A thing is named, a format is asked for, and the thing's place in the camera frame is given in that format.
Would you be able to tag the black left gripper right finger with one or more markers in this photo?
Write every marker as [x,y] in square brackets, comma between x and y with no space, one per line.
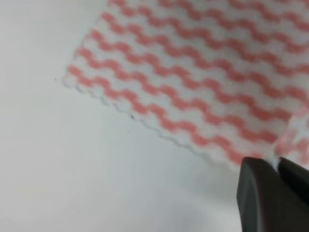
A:
[294,188]

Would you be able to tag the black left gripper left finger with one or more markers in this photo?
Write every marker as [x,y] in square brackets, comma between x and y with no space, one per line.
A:
[265,202]

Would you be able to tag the pink wavy striped towel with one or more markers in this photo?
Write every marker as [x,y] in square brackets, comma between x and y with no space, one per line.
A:
[224,78]

